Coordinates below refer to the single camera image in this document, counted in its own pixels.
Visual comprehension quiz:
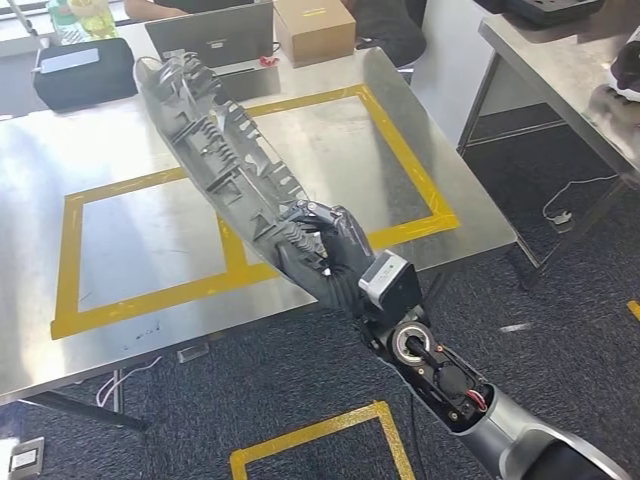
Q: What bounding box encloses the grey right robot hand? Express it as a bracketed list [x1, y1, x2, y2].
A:
[275, 200, 377, 314]

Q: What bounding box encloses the silver plastic wheel hubcap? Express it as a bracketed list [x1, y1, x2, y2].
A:
[134, 49, 334, 283]

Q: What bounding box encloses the steel workbench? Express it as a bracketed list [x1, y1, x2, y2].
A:
[0, 46, 518, 433]

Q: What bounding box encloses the white cabinet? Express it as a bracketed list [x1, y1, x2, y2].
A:
[410, 0, 543, 148]

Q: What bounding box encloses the cardboard box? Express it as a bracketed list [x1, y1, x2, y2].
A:
[273, 0, 358, 68]

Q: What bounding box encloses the floor outlet with white plug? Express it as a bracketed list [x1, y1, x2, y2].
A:
[549, 209, 574, 233]

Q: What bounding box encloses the grey laptop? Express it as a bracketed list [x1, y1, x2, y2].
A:
[145, 0, 275, 71]

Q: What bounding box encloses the steel table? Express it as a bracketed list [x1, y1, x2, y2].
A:
[457, 13, 640, 293]

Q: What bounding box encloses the black tray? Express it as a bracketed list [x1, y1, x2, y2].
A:
[473, 0, 607, 28]

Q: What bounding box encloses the black case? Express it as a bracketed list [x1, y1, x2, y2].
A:
[32, 37, 139, 113]

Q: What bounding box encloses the white phone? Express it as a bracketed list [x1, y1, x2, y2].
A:
[38, 47, 100, 76]

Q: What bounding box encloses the black and white sneaker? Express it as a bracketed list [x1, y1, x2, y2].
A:
[606, 42, 640, 104]

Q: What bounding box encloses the green labelled container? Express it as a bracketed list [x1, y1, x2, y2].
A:
[46, 0, 119, 43]

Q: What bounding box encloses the steel floor outlet box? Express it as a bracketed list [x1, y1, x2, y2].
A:
[7, 436, 45, 480]

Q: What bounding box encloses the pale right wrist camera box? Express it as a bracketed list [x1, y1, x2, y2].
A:
[357, 250, 424, 327]

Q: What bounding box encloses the thin black cable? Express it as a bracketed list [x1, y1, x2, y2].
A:
[408, 410, 423, 480]

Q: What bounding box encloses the white cable bundle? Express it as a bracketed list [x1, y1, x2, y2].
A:
[94, 355, 164, 409]

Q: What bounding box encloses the white floor cable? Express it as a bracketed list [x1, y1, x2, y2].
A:
[542, 173, 621, 223]

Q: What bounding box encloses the yellow workbench tape frame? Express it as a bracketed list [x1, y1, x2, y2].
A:
[50, 84, 461, 342]

